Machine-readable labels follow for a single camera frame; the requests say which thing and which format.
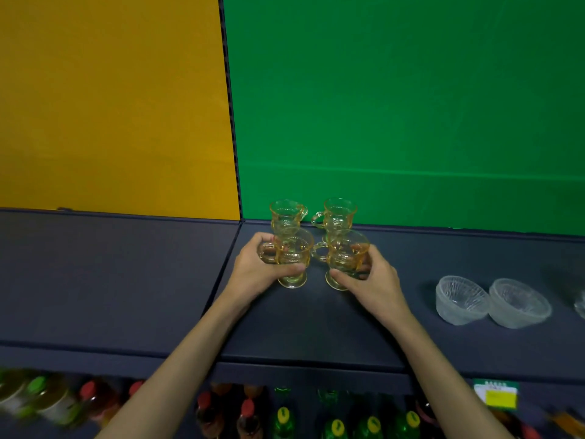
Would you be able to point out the person's right forearm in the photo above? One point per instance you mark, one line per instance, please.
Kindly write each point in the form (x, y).
(438, 379)

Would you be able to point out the green bottle with yellow cap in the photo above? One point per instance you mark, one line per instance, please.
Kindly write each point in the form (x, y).
(283, 422)
(409, 425)
(369, 428)
(336, 429)

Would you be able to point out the dark bottle with red cap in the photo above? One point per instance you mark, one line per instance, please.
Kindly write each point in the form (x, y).
(93, 397)
(208, 413)
(249, 420)
(135, 387)

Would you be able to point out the person's left forearm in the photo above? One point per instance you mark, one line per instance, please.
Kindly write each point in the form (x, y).
(183, 365)

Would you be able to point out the person's right hand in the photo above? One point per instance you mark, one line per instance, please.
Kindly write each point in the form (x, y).
(377, 292)

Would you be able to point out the person's left hand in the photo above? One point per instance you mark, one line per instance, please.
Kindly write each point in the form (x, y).
(247, 274)

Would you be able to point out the person's left thumb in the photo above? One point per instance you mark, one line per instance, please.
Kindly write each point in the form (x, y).
(288, 270)

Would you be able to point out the pale bottle with green cap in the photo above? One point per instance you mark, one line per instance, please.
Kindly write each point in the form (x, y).
(13, 390)
(52, 400)

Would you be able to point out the clear textured glass bowl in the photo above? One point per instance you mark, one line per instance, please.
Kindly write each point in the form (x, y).
(581, 305)
(518, 306)
(460, 301)

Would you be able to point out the person's right thumb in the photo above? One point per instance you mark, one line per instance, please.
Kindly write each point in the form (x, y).
(345, 277)

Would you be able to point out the orange drink bottle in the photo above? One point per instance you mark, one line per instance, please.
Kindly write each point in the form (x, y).
(569, 422)

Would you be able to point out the green and yellow shelf label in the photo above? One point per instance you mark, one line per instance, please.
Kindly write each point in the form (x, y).
(498, 395)

